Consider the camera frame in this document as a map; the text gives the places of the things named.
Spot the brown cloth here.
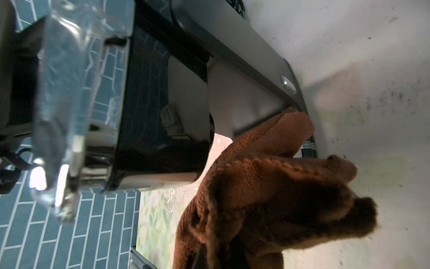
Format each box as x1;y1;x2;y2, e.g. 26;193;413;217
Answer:
173;108;377;269

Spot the black coffee machine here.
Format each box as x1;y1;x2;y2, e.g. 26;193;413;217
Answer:
1;1;307;222

